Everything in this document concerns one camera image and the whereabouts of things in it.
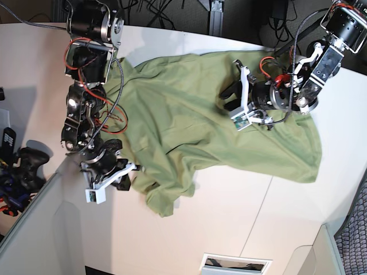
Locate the green t-shirt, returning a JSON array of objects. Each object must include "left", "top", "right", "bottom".
[{"left": 103, "top": 51, "right": 322, "bottom": 217}]

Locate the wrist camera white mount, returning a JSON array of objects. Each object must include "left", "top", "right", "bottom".
[
  {"left": 229, "top": 60, "right": 274, "bottom": 131},
  {"left": 80, "top": 159, "right": 142, "bottom": 204}
]

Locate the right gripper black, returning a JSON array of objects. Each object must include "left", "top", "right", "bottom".
[{"left": 81, "top": 139, "right": 131, "bottom": 191}]

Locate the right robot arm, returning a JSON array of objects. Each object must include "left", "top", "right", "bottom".
[{"left": 61, "top": 1, "right": 131, "bottom": 194}]

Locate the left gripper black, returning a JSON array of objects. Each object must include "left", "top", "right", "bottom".
[{"left": 219, "top": 81, "right": 290, "bottom": 112}]

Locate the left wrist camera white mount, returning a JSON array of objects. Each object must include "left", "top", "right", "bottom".
[{"left": 229, "top": 60, "right": 274, "bottom": 131}]

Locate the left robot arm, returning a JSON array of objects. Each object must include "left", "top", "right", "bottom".
[{"left": 220, "top": 1, "right": 366, "bottom": 123}]

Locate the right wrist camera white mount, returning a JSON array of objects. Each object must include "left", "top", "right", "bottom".
[{"left": 80, "top": 159, "right": 142, "bottom": 204}]

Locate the aluminium extrusion post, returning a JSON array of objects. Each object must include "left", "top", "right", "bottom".
[{"left": 209, "top": 1, "right": 224, "bottom": 37}]

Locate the black power adapter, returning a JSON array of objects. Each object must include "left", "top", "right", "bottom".
[{"left": 271, "top": 0, "right": 288, "bottom": 20}]

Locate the black game controller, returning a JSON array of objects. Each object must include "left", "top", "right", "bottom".
[{"left": 13, "top": 147, "right": 50, "bottom": 193}]

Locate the black remote control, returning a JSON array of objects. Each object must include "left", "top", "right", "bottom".
[{"left": 2, "top": 127, "right": 17, "bottom": 156}]

